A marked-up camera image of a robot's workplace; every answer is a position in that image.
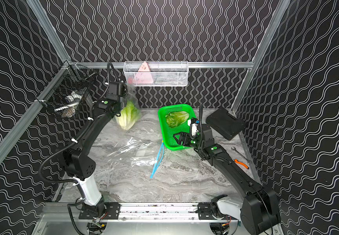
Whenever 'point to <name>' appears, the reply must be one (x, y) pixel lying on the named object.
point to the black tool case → (227, 125)
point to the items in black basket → (69, 110)
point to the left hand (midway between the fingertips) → (114, 92)
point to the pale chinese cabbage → (129, 114)
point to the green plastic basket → (167, 132)
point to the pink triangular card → (143, 75)
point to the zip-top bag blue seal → (143, 155)
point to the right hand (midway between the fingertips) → (178, 135)
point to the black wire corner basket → (63, 95)
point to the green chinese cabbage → (175, 118)
